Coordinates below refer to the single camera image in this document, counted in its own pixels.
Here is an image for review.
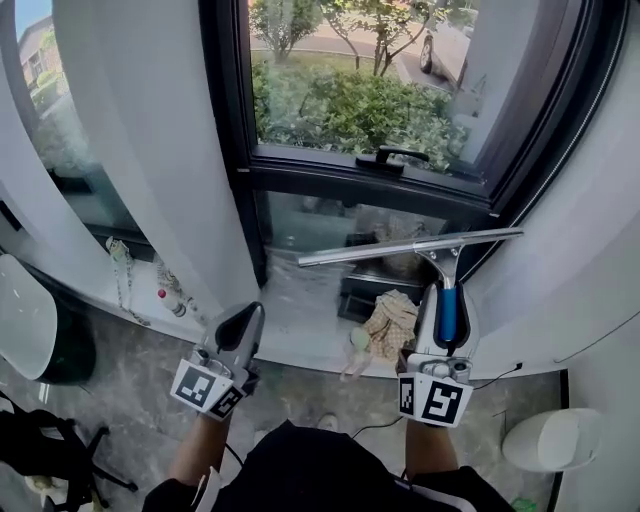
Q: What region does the large window glass pane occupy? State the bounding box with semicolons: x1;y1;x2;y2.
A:
248;0;556;181

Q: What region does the small window pane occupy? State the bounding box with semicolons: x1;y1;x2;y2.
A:
257;189;451;256

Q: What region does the beige checkered cloth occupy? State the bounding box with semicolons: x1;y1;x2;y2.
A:
362;288;420;361

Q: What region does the black flat box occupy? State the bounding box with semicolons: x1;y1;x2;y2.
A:
337;259;426;324

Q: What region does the black swivel chair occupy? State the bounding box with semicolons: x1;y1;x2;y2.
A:
0;392;139;511

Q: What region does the round green shrub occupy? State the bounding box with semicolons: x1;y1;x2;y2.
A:
249;0;324;64

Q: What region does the white shell chair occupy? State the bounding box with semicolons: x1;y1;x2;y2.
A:
0;253;97;385

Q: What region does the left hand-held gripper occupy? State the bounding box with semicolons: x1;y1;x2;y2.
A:
169;301;266;421

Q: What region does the narrow dark framed window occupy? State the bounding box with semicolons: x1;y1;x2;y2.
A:
0;0;151;261

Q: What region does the person's right forearm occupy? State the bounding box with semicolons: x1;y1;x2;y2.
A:
404;419;460;479

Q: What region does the person's left forearm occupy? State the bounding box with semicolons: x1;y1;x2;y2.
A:
168;413;232;486

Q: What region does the grey wall conduit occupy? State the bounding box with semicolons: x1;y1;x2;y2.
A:
553;309;640;364

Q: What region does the black power cable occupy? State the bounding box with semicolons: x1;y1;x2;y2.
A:
472;362;524;391

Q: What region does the white bottle red cap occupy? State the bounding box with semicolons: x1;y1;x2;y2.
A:
156;288;189;318

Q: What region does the black window handle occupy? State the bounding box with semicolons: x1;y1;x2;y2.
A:
355;145;431;174

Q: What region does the thin leafy tree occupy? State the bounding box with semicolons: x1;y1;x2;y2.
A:
372;0;451;76
319;0;381;71

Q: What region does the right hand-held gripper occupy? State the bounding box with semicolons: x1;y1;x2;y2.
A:
396;282;481;430

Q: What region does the clear plastic sheet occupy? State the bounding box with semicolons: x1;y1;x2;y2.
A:
264;247;346;326

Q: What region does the blue handled metal squeegee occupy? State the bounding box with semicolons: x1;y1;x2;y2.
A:
298;227;525;342

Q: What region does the white rounded toilet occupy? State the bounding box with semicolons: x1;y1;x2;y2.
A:
502;407;604;472

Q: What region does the green hedge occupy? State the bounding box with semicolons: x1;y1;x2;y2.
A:
251;59;471;174

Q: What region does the person's black clothing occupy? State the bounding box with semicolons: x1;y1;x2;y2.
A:
142;419;519;512

